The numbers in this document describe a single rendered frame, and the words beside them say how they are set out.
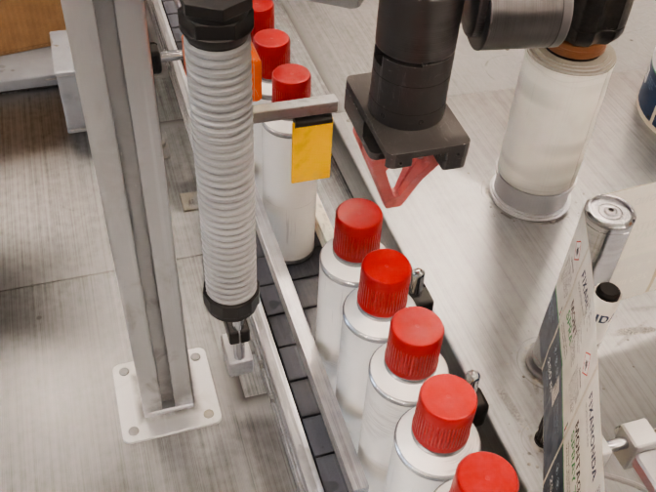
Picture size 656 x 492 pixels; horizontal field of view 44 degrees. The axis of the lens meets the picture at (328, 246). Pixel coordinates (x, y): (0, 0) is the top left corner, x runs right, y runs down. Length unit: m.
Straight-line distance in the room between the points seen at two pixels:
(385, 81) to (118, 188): 0.20
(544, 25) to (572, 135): 0.27
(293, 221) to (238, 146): 0.36
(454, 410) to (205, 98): 0.21
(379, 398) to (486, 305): 0.29
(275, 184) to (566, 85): 0.28
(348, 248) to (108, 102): 0.19
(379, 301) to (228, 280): 0.11
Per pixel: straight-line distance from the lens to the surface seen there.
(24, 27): 1.20
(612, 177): 0.98
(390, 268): 0.52
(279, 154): 0.71
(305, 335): 0.64
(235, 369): 0.71
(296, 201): 0.75
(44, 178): 1.01
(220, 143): 0.40
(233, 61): 0.38
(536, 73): 0.80
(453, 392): 0.47
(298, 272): 0.80
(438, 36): 0.56
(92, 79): 0.51
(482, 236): 0.86
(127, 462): 0.74
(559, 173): 0.85
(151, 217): 0.58
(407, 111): 0.59
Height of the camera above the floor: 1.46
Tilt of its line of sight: 45 degrees down
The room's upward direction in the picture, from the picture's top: 4 degrees clockwise
